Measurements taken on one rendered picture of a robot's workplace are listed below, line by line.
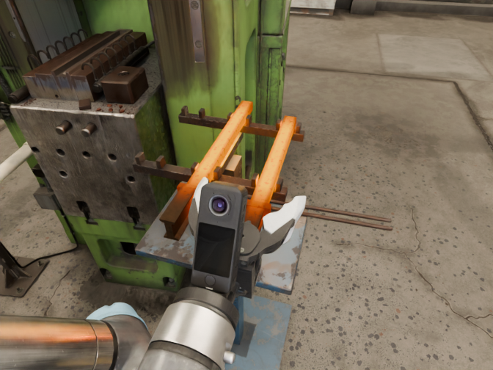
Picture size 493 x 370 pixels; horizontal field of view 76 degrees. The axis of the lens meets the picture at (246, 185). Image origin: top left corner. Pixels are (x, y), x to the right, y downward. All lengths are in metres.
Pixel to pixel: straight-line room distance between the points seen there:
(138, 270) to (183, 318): 1.20
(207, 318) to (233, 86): 0.81
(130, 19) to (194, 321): 1.27
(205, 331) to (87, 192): 0.96
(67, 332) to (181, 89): 0.83
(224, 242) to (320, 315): 1.23
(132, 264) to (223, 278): 1.20
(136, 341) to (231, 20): 0.80
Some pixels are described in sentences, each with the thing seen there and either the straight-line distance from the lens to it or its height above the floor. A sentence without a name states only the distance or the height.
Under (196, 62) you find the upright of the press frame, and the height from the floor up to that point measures 1.00.
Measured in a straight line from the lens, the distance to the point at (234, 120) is 0.75.
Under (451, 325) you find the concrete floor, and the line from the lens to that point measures 1.72.
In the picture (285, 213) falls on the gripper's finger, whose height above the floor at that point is 1.04.
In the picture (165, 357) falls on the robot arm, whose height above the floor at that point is 1.05.
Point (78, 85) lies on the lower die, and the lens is 1.05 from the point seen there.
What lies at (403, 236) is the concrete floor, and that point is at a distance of 1.94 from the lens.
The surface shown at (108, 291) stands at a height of 0.00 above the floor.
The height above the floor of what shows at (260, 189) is 0.97.
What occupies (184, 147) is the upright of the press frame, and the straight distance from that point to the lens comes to 1.19.
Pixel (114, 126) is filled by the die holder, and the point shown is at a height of 0.88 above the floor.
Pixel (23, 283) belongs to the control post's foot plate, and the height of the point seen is 0.01.
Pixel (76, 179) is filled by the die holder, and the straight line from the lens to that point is 1.20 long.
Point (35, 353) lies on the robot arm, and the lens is 0.36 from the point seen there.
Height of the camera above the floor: 1.33
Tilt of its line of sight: 41 degrees down
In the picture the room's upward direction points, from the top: straight up
